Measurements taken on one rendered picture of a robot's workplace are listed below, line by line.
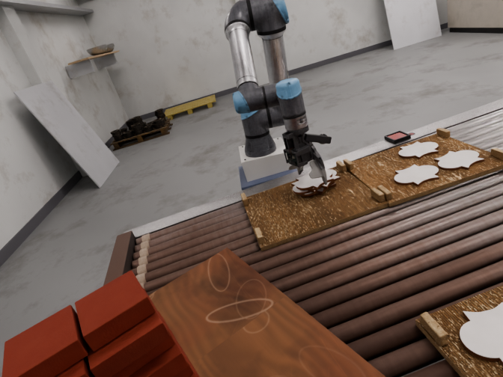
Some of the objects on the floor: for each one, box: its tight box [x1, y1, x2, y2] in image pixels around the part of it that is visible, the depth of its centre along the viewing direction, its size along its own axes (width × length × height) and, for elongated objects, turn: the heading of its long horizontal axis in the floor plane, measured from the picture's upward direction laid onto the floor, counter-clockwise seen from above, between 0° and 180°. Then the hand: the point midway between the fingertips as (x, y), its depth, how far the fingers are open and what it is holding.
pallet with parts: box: [110, 108, 173, 151], centre depth 700 cm, size 81×118×43 cm
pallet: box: [165, 94, 216, 120], centre depth 824 cm, size 130×90×12 cm
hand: (314, 179), depth 121 cm, fingers open, 14 cm apart
